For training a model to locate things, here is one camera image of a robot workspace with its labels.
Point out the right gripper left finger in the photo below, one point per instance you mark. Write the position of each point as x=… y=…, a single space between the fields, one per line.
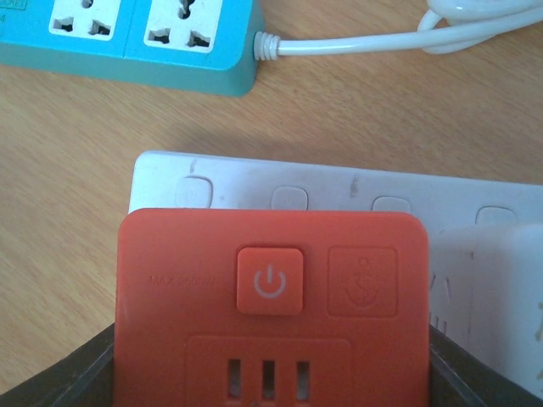
x=83 y=378

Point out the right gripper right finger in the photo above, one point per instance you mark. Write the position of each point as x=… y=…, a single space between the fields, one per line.
x=459 y=379

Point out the white cube adapter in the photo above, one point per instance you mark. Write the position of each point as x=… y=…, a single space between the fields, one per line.
x=486 y=295

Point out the red cube adapter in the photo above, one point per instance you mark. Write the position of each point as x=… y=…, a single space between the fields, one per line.
x=231 y=307

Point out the long white multicolour power strip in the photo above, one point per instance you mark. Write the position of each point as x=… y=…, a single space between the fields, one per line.
x=184 y=180

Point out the teal power strip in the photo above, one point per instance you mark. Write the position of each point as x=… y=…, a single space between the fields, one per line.
x=198 y=46

